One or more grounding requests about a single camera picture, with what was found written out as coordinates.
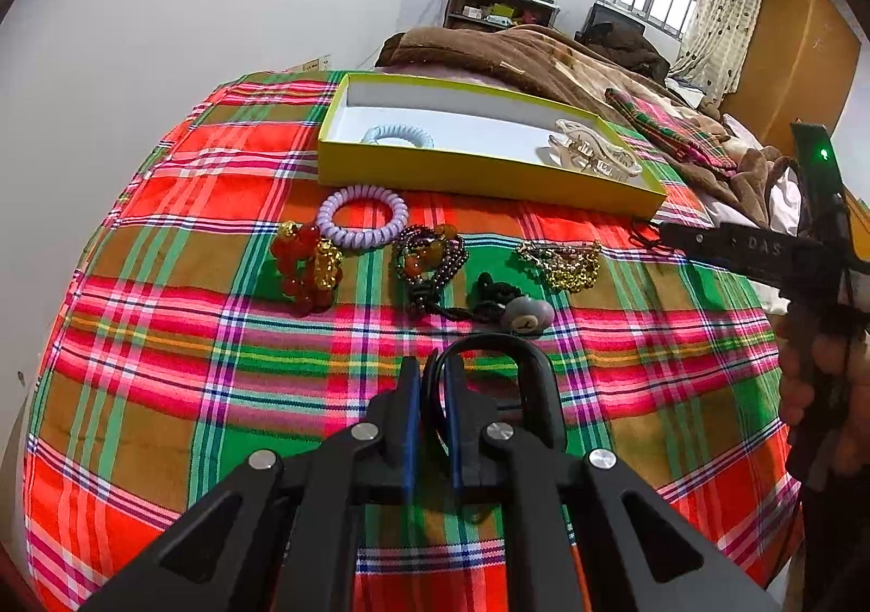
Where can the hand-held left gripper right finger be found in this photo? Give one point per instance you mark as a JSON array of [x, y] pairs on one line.
[[454, 428]]

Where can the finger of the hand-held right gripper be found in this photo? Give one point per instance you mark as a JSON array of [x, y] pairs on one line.
[[741, 248]]

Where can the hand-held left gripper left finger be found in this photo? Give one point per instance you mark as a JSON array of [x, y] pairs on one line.
[[409, 422]]

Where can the black hair band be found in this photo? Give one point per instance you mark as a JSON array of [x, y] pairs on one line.
[[540, 381]]

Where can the yellow cardboard box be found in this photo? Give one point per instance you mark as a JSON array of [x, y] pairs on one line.
[[476, 160]]

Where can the person's right hand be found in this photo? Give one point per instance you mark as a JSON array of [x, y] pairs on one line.
[[856, 401]]

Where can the white bedding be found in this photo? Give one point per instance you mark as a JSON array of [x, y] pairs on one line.
[[781, 204]]

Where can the folded plaid cloth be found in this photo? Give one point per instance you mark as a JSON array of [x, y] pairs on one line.
[[669, 126]]

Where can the white hair claw clip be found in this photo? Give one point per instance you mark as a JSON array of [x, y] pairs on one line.
[[588, 151]]

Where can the wooden wardrobe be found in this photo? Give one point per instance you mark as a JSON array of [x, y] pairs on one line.
[[795, 55]]

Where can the spotted curtain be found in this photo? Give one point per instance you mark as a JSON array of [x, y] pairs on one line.
[[724, 21]]

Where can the black television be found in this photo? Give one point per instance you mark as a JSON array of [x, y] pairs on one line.
[[612, 21]]

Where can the brown fleece blanket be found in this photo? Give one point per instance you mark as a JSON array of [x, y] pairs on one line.
[[530, 58]]

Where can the wooden shelf unit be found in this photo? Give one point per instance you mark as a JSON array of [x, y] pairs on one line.
[[476, 0]]

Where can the wall socket panel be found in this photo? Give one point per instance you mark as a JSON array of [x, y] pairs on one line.
[[309, 66]]

